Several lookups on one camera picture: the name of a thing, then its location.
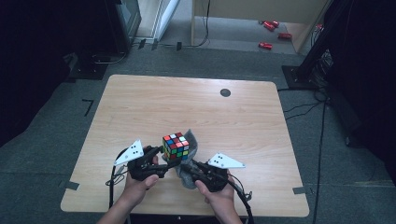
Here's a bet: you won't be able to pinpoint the grey fuzzy cloth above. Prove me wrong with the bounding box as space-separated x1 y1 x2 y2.
172 128 204 190

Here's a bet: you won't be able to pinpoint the black floor cables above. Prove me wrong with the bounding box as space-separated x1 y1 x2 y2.
276 86 330 173

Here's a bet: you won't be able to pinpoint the person's left hand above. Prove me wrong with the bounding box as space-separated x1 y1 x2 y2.
119 154 160 208

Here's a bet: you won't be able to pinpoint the black metal stand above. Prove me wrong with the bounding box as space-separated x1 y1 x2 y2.
281 0 336 91

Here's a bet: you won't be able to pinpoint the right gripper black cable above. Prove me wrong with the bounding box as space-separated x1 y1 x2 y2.
226 173 256 224

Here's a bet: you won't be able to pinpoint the white panel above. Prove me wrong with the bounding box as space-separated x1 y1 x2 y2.
151 0 182 42

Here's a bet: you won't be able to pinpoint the person's right hand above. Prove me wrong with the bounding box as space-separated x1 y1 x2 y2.
194 169 236 214

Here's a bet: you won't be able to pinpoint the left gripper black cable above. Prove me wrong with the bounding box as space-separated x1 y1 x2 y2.
105 148 131 210

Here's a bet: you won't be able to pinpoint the multicoloured puzzle cube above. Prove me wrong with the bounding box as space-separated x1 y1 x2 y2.
162 132 191 162

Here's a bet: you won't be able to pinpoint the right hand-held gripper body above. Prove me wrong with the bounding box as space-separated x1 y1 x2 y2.
191 151 247 193

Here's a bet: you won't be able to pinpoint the black flat stand base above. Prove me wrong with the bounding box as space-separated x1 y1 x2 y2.
65 51 109 81

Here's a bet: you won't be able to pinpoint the light wooden shelf frame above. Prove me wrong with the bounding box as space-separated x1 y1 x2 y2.
190 0 332 54

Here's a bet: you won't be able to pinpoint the grey tape piece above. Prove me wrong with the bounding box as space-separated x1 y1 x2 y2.
291 185 308 196
58 179 80 191

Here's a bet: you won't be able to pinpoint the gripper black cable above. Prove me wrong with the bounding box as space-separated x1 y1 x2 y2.
105 148 131 210
226 173 256 224

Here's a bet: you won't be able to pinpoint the black hanging cable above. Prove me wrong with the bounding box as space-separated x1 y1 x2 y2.
181 0 212 49

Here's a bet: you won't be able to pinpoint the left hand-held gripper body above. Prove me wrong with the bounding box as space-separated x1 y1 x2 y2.
113 138 166 182

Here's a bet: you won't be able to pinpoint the dark monitor on stand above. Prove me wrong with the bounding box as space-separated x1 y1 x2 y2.
105 0 143 56

